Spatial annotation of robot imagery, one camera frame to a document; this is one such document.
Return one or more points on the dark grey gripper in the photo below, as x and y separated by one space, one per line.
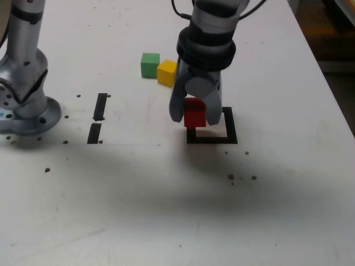
205 72

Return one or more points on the red cube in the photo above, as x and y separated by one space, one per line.
194 116

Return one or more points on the yellow cube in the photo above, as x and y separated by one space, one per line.
165 73

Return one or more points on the green cube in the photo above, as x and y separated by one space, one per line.
148 67

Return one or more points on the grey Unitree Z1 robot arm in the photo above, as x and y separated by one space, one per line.
25 41

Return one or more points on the black tape square outline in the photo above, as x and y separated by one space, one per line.
210 140

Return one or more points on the black tape strip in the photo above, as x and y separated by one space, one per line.
100 105

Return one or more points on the grey metal beam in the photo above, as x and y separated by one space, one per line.
338 66

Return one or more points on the dark wooden furniture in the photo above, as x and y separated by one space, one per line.
339 14

